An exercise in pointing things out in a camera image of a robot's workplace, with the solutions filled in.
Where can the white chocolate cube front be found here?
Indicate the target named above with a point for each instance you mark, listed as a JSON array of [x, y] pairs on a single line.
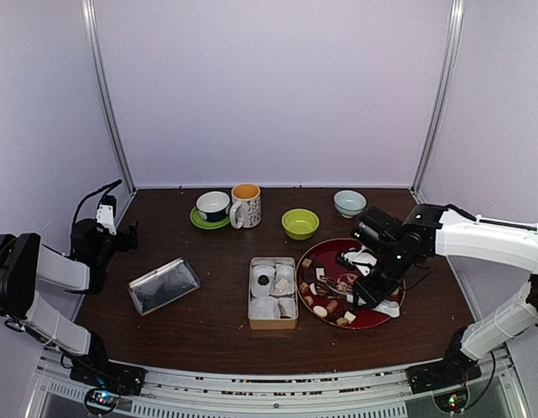
[[349, 317]]

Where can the dark rose chocolate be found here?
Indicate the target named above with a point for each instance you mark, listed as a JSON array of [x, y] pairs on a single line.
[[309, 277]]

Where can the left aluminium frame post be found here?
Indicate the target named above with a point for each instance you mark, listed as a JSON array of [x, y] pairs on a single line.
[[92, 33]]

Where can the pale blue bowl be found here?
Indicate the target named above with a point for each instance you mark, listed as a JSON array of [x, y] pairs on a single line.
[[349, 203]]

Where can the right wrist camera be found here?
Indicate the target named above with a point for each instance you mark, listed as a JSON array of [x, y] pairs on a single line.
[[377, 231]]

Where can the metal serving tongs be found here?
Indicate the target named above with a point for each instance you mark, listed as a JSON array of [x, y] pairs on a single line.
[[327, 288]]

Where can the white rectangular chocolate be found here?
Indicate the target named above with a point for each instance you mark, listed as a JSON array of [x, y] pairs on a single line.
[[281, 286]]

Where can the right aluminium frame post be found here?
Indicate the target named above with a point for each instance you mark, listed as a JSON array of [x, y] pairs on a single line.
[[450, 55]]

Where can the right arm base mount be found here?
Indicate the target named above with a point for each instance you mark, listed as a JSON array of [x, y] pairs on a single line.
[[447, 384]]

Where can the beige tin box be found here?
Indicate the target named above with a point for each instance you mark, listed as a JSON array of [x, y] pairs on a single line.
[[267, 309]]

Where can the bear print tin lid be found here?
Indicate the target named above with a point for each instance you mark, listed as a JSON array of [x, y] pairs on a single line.
[[163, 285]]

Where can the lime green bowl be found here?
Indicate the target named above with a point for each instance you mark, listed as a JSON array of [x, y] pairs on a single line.
[[300, 224]]

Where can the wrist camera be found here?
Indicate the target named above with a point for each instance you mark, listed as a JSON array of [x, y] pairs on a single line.
[[106, 213], [377, 231]]

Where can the aluminium frame post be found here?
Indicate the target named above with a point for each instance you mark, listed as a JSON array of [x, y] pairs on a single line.
[[92, 33], [450, 55]]

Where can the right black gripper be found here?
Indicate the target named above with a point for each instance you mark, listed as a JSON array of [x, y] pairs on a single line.
[[370, 294]]

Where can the dark swirl chocolate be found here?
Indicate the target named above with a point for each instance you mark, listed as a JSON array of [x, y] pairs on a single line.
[[263, 280]]

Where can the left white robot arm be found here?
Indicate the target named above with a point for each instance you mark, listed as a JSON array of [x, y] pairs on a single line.
[[27, 267]]

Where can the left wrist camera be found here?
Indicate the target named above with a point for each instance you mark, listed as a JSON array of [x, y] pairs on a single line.
[[106, 213]]

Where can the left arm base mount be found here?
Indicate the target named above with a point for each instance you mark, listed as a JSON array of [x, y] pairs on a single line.
[[107, 390]]

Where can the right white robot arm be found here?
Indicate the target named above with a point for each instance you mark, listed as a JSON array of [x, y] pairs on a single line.
[[454, 234]]

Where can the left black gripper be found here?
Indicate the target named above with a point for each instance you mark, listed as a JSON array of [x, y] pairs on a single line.
[[124, 245]]

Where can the patterned mug yellow inside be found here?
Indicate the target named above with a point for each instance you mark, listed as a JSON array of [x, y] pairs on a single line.
[[245, 211]]

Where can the front metal rail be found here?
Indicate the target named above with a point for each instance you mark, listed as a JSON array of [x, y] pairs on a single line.
[[375, 393]]

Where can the white oval chocolate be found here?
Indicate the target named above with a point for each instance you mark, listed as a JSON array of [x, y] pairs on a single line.
[[320, 311]]

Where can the round red tray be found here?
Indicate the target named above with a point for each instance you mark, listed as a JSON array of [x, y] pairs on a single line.
[[326, 252]]

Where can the white block chocolate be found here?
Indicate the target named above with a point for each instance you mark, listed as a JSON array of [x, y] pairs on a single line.
[[320, 272]]

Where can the caramel ridged chocolate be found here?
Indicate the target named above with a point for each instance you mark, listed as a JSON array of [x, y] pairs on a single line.
[[332, 306]]

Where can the white and navy cup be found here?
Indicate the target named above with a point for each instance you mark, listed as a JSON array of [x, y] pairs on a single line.
[[213, 206]]

